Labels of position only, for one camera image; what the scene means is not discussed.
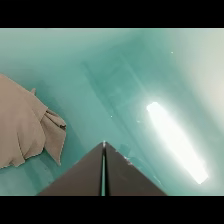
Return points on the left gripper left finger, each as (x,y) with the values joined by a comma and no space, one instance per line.
(82,177)

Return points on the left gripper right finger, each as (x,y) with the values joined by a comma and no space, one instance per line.
(128,178)

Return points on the beige garment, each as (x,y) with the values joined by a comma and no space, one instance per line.
(23,126)

